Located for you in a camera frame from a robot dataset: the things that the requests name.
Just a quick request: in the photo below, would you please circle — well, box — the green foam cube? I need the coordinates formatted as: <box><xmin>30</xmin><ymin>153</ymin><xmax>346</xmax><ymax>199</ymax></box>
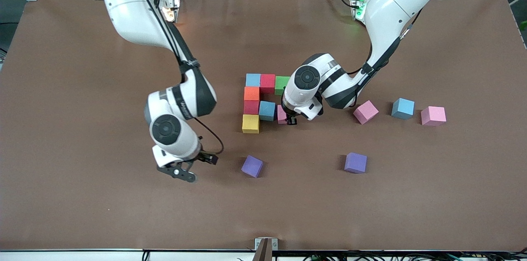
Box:
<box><xmin>275</xmin><ymin>76</ymin><xmax>291</xmax><ymax>96</ymax></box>

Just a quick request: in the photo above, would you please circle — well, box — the yellow foam cube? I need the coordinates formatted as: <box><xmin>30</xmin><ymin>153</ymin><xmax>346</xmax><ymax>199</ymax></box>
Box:
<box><xmin>242</xmin><ymin>114</ymin><xmax>261</xmax><ymax>134</ymax></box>

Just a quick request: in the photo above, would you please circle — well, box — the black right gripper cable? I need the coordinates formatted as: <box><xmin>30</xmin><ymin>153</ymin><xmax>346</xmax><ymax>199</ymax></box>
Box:
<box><xmin>193</xmin><ymin>117</ymin><xmax>225</xmax><ymax>155</ymax></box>

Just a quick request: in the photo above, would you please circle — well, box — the orange foam cube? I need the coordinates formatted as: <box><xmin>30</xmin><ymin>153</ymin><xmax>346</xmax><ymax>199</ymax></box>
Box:
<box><xmin>243</xmin><ymin>86</ymin><xmax>261</xmax><ymax>102</ymax></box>

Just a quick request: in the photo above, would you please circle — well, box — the purple foam cube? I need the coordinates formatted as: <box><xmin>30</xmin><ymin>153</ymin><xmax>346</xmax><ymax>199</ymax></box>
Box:
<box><xmin>241</xmin><ymin>155</ymin><xmax>264</xmax><ymax>178</ymax></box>
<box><xmin>344</xmin><ymin>152</ymin><xmax>368</xmax><ymax>174</ymax></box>

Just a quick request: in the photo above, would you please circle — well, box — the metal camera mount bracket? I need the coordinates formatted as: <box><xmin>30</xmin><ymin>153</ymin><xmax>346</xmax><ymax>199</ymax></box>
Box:
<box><xmin>253</xmin><ymin>237</ymin><xmax>279</xmax><ymax>261</ymax></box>

